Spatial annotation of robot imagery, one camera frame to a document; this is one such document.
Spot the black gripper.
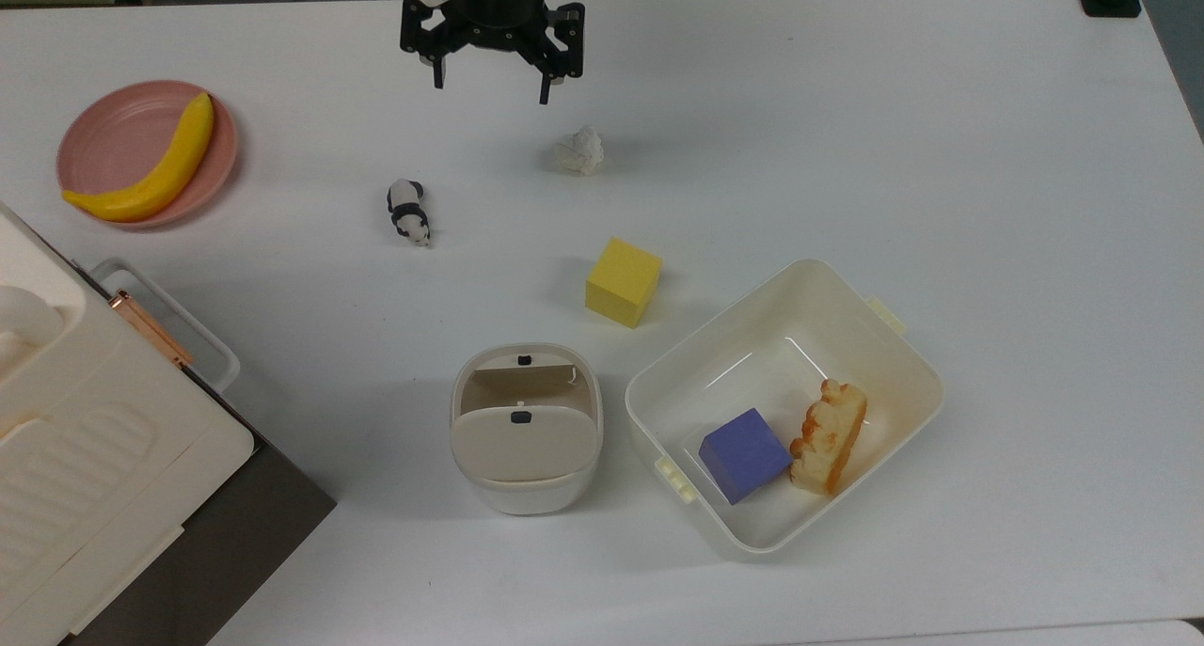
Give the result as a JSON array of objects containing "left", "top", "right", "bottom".
[{"left": 401, "top": 0, "right": 586, "bottom": 105}]

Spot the white paper ball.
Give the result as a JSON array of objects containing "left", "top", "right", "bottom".
[{"left": 553, "top": 125, "right": 606, "bottom": 177}]

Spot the cream trash can with lid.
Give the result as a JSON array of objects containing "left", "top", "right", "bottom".
[{"left": 450, "top": 343, "right": 605, "bottom": 517}]

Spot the small panda figurine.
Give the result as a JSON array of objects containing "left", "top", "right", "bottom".
[{"left": 387, "top": 179, "right": 434, "bottom": 249}]

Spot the yellow foam cube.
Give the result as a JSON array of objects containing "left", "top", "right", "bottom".
[{"left": 585, "top": 237, "right": 663, "bottom": 329}]

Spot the yellow toy banana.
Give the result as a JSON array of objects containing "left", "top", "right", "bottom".
[{"left": 62, "top": 92, "right": 215, "bottom": 223}]

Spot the pink round plate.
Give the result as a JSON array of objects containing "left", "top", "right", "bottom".
[{"left": 56, "top": 81, "right": 239, "bottom": 229}]

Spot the white plastic storage bin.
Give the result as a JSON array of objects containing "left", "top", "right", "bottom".
[{"left": 625, "top": 259, "right": 945, "bottom": 555}]

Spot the copper metal bar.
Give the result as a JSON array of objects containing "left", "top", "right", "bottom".
[{"left": 108, "top": 289, "right": 195, "bottom": 370}]

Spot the purple foam cube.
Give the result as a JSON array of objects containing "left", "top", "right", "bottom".
[{"left": 698, "top": 408, "right": 794, "bottom": 506}]

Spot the toy toast bread slice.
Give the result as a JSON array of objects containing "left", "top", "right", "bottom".
[{"left": 788, "top": 379, "right": 868, "bottom": 496}]

